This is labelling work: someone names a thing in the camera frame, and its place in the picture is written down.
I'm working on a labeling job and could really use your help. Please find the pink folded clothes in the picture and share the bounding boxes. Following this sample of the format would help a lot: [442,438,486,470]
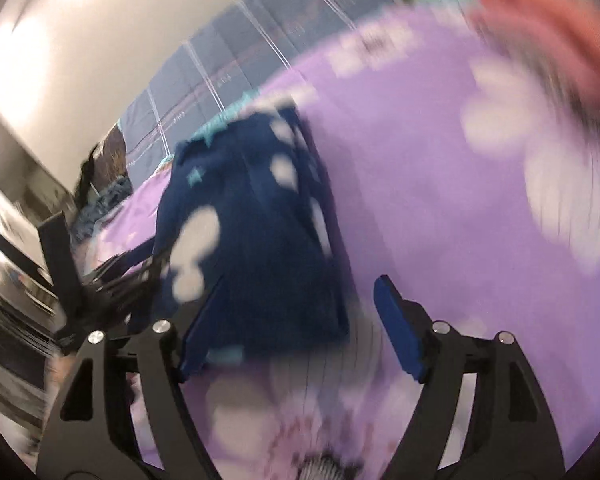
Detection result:
[466,0,600,133]

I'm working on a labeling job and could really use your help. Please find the purple floral blanket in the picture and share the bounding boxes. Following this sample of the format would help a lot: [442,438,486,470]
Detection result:
[80,5,600,480]

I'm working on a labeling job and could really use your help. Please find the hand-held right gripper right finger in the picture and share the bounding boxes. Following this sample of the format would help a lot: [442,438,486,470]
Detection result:
[372,274,567,480]

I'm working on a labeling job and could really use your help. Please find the blue plaid pillow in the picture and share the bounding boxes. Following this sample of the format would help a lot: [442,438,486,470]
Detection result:
[117,0,398,186]

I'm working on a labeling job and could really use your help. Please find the teal knit blanket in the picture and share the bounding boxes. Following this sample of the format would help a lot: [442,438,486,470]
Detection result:
[72,174,135,233]

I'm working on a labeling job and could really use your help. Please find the navy fleece star-print pajama top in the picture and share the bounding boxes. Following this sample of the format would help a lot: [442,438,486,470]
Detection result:
[151,104,352,367]

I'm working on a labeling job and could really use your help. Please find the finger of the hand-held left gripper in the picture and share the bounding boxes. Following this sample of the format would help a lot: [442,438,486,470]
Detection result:
[87,237,173,306]

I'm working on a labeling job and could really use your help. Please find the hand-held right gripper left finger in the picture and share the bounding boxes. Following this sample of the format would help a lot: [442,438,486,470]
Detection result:
[34,275,227,480]

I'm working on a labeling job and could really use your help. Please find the black cloth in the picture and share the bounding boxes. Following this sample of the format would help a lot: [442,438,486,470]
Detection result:
[74,141,107,206]

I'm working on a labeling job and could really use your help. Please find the dark leaf-print pillow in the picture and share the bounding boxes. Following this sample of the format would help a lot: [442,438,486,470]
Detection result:
[99,126,132,181]

